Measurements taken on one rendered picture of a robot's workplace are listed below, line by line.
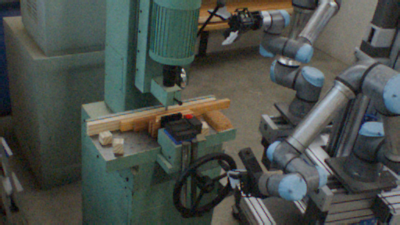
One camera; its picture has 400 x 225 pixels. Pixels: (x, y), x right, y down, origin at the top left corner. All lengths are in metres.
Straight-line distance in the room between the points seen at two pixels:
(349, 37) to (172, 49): 3.88
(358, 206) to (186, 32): 1.05
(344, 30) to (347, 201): 3.60
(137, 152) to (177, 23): 0.50
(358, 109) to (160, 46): 0.94
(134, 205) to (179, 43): 0.68
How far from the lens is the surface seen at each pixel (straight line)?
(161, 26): 1.69
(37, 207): 2.86
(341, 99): 1.59
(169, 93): 1.81
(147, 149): 1.75
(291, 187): 1.41
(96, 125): 1.81
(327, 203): 1.97
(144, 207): 1.94
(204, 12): 4.22
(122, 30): 1.92
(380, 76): 1.55
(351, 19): 5.38
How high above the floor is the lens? 1.92
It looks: 30 degrees down
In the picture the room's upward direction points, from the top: 8 degrees clockwise
